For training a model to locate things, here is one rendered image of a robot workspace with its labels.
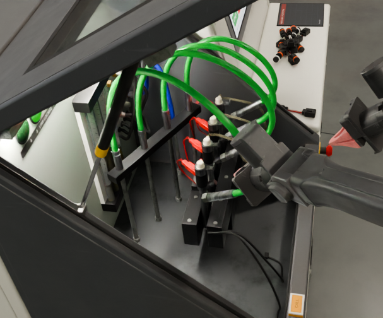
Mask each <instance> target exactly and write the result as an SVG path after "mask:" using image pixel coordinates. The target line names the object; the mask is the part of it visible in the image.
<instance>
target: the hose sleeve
mask: <svg viewBox="0 0 383 318"><path fill-rule="evenodd" d="M234 190H235V189H230V190H226V191H219V192H211V193H208V195H207V199H208V201H218V200H223V199H233V198H236V197H234V196H233V194H232V192H233V191H234Z"/></svg>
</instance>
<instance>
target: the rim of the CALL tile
mask: <svg viewBox="0 0 383 318"><path fill-rule="evenodd" d="M292 295H300V296H303V298H302V312H301V313H299V312H291V304H292ZM304 297H305V295H301V294H296V293H290V304H289V311H288V314H293V315H303V305H304Z"/></svg>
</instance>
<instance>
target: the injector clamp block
mask: <svg viewBox="0 0 383 318"><path fill-rule="evenodd" d="M231 141H232V140H228V143H227V147H226V150H225V152H228V151H230V150H232V149H234V147H233V146H232V145H231V144H230V143H231ZM242 160H243V159H242V158H241V157H240V155H237V156H235V157H233V158H231V159H229V160H227V161H225V162H223V163H222V165H221V170H220V174H219V178H218V182H217V185H215V192H219V191H226V190H230V189H235V190H237V187H236V186H235V184H234V183H233V182H232V179H233V178H234V176H233V175H234V173H235V172H236V171H237V170H238V169H240V168H241V166H242ZM208 206H209V218H208V222H207V225H206V228H207V233H208V232H221V231H227V230H232V229H233V224H234V221H235V215H236V211H237V206H238V196H237V197H236V198H233V199H223V200H218V201H213V202H212V205H210V203H209V202H208ZM181 224H182V232H183V236H184V243H185V244H187V245H199V243H200V241H201V236H202V233H203V228H204V226H203V216H202V210H201V200H200V196H199V191H193V190H192V189H191V193H190V196H189V199H188V202H187V206H186V210H185V213H184V217H183V219H182V223H181ZM226 236H227V235H226V234H221V235H218V234H208V245H209V247H215V248H221V249H223V248H224V245H225V239H226Z"/></svg>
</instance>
